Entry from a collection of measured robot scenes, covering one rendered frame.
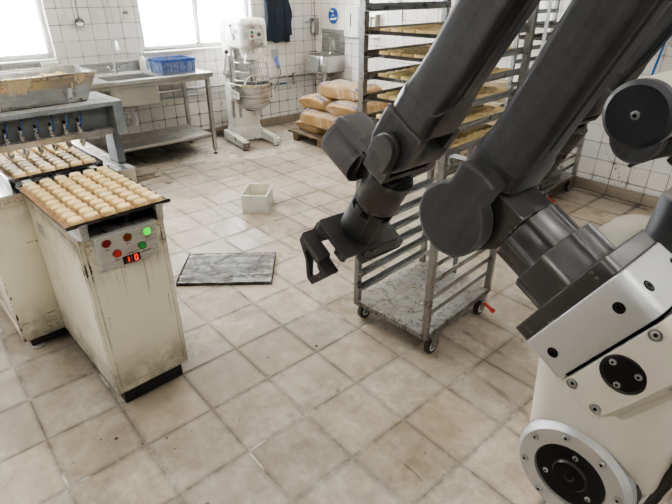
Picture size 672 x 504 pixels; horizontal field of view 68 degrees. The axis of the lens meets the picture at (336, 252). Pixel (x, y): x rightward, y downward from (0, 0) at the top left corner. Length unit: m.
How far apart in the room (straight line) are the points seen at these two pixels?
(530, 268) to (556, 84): 0.15
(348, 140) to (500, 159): 0.22
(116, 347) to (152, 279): 0.32
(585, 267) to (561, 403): 0.32
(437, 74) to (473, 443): 1.90
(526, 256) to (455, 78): 0.18
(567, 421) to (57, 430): 2.14
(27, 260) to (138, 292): 0.73
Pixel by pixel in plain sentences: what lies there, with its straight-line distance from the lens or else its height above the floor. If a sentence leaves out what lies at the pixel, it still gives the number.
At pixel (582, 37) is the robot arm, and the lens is 0.44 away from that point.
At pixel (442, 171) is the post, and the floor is 0.99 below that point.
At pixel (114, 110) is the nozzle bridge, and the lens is 2.72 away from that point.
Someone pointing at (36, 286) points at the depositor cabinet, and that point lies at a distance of 2.85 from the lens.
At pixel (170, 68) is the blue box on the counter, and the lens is 5.75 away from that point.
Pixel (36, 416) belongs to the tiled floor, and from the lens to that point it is 2.64.
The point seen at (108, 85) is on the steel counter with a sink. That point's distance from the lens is 5.33.
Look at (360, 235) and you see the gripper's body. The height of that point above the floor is 1.37.
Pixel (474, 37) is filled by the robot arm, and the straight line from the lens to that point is 0.48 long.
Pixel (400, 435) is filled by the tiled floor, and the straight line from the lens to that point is 2.23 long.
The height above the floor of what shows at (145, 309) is 0.45.
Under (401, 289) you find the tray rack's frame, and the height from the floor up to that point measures 0.15.
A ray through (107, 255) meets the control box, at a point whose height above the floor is 0.76.
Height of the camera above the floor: 1.65
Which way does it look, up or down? 28 degrees down
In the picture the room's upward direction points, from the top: straight up
